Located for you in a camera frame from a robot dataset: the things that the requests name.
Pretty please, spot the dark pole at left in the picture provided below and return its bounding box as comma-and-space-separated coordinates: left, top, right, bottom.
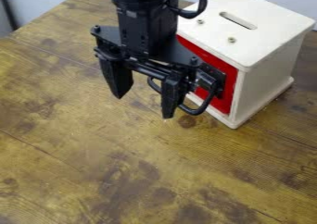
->
2, 0, 19, 31

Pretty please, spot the red wooden drawer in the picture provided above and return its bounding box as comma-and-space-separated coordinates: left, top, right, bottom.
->
177, 36, 238, 115

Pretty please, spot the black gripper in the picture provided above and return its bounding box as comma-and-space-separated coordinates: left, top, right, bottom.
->
93, 3, 204, 119

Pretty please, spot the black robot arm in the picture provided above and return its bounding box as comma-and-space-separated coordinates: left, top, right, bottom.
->
91, 0, 208, 118

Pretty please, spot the black metal drawer handle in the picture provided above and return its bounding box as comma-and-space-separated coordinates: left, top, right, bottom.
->
147, 63, 217, 116

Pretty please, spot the white wooden box cabinet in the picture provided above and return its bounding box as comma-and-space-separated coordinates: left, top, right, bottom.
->
177, 0, 316, 129

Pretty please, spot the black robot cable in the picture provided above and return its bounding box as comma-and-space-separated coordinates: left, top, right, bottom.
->
166, 0, 209, 19

